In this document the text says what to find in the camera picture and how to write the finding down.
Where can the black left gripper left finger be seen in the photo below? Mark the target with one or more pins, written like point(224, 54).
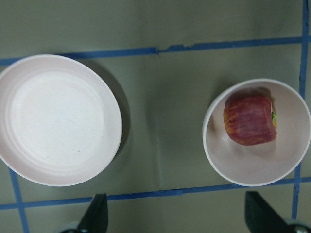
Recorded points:
point(95, 219)

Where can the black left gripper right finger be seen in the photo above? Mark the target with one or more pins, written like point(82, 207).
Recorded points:
point(260, 217)

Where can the red yellow apple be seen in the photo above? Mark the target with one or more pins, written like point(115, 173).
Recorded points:
point(249, 117)

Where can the pink bowl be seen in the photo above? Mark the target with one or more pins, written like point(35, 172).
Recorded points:
point(261, 164)

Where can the pink plate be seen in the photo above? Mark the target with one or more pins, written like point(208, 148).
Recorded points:
point(60, 123)

